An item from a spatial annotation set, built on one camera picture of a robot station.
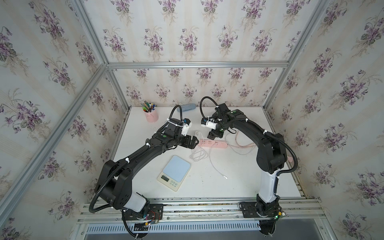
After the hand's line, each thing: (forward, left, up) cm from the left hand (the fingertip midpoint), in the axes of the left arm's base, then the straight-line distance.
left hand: (192, 139), depth 84 cm
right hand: (+9, -15, -4) cm, 17 cm away
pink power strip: (+4, -13, -11) cm, 18 cm away
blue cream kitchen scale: (-14, +11, -15) cm, 23 cm away
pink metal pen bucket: (+24, +28, -8) cm, 38 cm away
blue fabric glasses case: (+37, +4, -11) cm, 39 cm away
